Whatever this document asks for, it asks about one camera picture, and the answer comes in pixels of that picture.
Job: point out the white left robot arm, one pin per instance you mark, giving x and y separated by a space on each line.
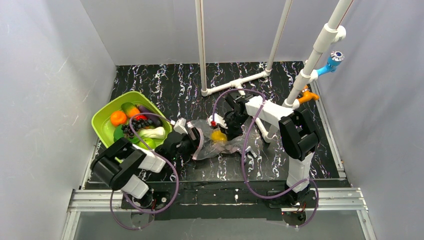
118 164

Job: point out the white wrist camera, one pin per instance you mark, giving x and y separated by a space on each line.
179 126
217 121

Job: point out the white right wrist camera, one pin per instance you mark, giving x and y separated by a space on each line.
217 121

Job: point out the purple fake eggplant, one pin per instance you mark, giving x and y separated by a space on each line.
156 121

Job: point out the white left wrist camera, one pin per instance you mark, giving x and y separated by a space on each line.
179 126

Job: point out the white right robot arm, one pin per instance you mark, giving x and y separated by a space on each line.
299 137

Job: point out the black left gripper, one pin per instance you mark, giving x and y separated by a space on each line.
193 140

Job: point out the blue tap valve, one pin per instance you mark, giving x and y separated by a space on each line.
333 61

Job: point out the clear zip top bag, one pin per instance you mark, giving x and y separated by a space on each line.
214 142

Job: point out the dark fake grape bunch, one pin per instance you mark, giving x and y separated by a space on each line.
136 125

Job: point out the white PVC pipe frame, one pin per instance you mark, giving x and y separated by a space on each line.
298 79

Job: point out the aluminium frame rail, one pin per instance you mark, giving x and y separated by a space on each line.
223 203

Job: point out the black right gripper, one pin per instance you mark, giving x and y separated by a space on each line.
228 125

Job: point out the yellow fake fruit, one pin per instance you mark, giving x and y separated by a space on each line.
218 136

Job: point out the green fake leafy vegetable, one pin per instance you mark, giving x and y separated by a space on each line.
157 133

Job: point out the red fake apple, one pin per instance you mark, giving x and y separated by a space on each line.
141 117

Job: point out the yellow green fake mango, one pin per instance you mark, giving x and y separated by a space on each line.
130 109

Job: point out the orange fake fruit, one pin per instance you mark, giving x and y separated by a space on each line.
118 118

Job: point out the orange tap valve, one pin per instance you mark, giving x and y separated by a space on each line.
307 95

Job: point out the lime green plastic basin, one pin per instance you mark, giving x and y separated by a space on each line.
101 120

